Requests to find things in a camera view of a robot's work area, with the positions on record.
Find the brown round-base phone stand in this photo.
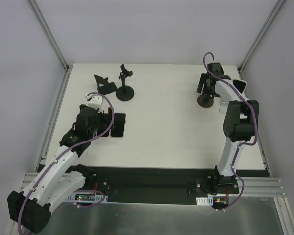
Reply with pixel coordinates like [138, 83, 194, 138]
[197, 92, 214, 108]

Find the purple cable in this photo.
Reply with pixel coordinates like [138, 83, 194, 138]
[17, 92, 114, 232]
[202, 52, 258, 212]

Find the black folding phone stand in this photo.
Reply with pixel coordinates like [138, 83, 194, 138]
[94, 74, 117, 95]

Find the right aluminium table rail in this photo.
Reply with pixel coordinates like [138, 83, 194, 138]
[236, 68, 270, 172]

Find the right aluminium frame post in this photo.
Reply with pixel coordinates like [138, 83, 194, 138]
[238, 0, 287, 74]

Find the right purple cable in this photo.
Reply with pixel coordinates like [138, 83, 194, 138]
[202, 52, 258, 212]

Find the white cable duct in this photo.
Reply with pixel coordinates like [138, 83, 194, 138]
[196, 197, 214, 206]
[64, 192, 108, 203]

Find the right white cable duct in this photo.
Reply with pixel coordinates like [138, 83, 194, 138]
[196, 197, 214, 206]

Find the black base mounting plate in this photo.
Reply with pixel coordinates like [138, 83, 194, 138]
[38, 164, 270, 205]

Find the black round-base phone stand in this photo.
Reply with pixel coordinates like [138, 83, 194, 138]
[116, 64, 135, 102]

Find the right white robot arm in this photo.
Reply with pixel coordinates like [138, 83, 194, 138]
[197, 62, 259, 193]

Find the pink-case phone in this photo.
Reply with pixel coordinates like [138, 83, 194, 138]
[101, 133, 110, 138]
[232, 79, 247, 94]

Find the pink-case phone front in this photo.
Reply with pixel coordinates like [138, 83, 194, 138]
[101, 133, 110, 138]

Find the left aluminium frame post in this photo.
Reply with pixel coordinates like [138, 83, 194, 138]
[27, 0, 69, 71]

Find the silver-edged phone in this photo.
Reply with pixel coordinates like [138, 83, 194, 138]
[110, 113, 126, 138]

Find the left white cable duct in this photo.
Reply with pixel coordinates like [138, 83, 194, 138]
[64, 192, 108, 203]

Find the aluminium frame post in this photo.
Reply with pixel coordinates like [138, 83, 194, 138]
[238, 0, 287, 74]
[27, 0, 69, 71]

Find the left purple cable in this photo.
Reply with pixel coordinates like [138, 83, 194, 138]
[17, 92, 114, 232]

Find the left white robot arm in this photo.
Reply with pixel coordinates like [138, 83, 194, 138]
[7, 105, 115, 234]

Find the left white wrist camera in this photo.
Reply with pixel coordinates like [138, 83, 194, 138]
[86, 94, 103, 112]

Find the white phone stand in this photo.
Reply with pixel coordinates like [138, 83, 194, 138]
[219, 99, 228, 115]

